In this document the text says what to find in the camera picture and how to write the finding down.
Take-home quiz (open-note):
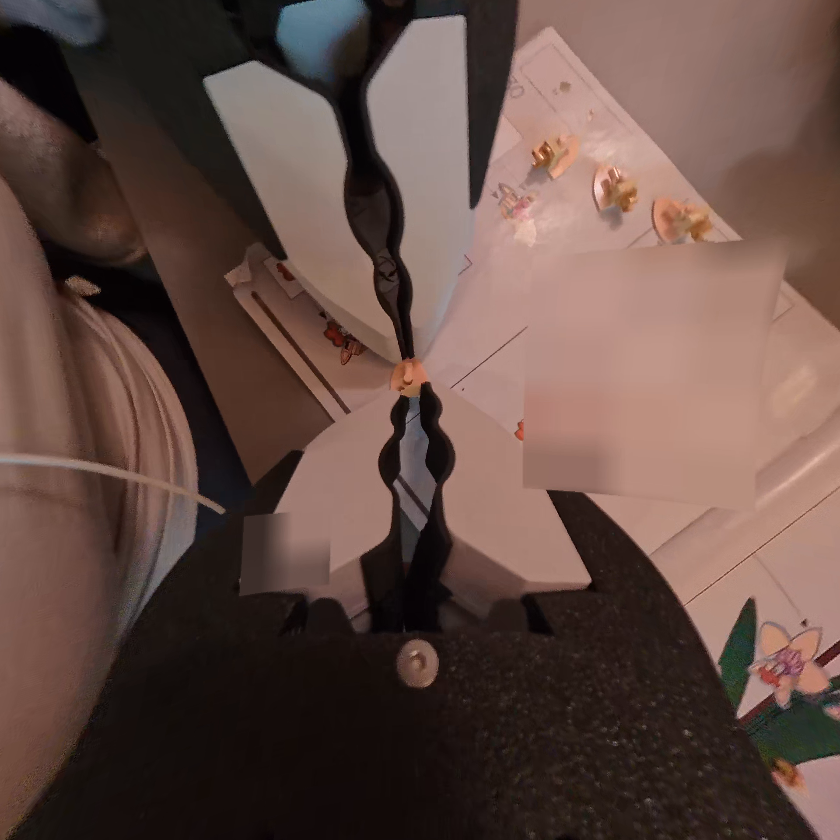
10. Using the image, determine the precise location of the tan and gold brick assembly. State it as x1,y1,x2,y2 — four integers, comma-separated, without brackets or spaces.
651,197,715,245
530,134,582,180
592,164,639,215

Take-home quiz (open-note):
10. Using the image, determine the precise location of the brick building instruction booklet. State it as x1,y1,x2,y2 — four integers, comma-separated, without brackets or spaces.
223,26,840,840

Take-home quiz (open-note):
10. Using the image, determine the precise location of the pink and white brick piece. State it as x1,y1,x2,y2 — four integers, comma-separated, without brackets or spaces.
495,184,541,248

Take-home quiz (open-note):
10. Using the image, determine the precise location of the beige desk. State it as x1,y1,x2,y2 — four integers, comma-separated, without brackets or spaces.
98,0,840,490

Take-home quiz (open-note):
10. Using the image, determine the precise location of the white cable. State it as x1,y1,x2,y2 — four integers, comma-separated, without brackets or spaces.
0,451,228,515

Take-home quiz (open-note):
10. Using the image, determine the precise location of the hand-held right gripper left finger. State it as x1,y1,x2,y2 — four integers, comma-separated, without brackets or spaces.
274,392,404,632

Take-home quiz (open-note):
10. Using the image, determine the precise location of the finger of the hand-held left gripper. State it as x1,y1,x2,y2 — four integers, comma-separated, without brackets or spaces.
366,12,473,363
202,58,406,363

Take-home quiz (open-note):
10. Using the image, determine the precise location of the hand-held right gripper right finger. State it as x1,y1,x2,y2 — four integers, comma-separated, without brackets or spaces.
406,381,593,632

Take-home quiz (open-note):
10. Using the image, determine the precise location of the person's left forearm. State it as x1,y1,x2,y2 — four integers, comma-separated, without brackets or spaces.
0,79,147,265

